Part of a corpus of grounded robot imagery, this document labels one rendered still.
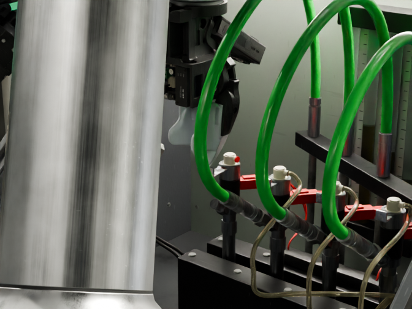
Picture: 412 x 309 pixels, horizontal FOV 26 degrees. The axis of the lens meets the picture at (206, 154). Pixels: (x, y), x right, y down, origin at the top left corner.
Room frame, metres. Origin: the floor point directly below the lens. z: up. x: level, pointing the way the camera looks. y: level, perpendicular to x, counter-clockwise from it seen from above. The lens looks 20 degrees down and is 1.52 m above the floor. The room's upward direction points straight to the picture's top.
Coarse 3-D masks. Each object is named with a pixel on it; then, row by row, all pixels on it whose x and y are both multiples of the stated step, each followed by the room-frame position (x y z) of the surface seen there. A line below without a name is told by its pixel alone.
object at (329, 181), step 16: (384, 48) 0.90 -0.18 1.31; (368, 64) 0.89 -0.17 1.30; (368, 80) 0.87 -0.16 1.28; (352, 96) 0.86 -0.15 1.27; (352, 112) 0.85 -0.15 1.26; (336, 128) 0.85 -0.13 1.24; (336, 144) 0.84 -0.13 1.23; (336, 160) 0.83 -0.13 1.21; (336, 176) 0.83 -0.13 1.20; (336, 208) 0.84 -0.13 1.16; (336, 224) 0.84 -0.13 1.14; (352, 240) 0.86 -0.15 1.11; (368, 240) 0.90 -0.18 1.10; (368, 256) 0.89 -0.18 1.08
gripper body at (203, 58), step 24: (168, 24) 1.01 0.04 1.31; (192, 24) 1.01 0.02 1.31; (168, 48) 1.01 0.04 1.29; (192, 48) 1.01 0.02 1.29; (216, 48) 1.06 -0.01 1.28; (168, 72) 1.03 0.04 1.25; (192, 72) 0.99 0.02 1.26; (168, 96) 1.02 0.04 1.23; (192, 96) 0.99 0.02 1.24; (216, 96) 1.03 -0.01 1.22
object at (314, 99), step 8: (304, 0) 1.24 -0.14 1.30; (312, 0) 1.24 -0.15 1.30; (304, 8) 1.24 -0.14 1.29; (312, 8) 1.24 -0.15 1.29; (312, 16) 1.24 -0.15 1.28; (312, 48) 1.24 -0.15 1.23; (312, 56) 1.25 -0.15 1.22; (312, 64) 1.25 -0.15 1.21; (320, 64) 1.25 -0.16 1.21; (312, 72) 1.25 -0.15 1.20; (320, 72) 1.25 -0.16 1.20; (312, 80) 1.25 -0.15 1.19; (320, 80) 1.25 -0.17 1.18; (312, 88) 1.25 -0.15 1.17; (312, 96) 1.25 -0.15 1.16; (320, 96) 1.25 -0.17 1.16; (312, 104) 1.24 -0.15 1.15
